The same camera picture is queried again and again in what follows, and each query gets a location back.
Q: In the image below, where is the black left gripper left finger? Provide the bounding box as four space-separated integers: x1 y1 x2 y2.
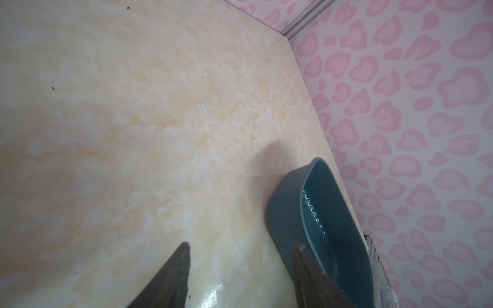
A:
128 242 191 308

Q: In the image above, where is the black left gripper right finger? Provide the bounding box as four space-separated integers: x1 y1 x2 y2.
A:
291 243 355 308

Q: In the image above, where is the teal plastic tray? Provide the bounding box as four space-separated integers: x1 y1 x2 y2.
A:
267 157 374 307

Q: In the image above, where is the aluminium frame corner post right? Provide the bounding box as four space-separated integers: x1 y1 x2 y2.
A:
281 0 335 41

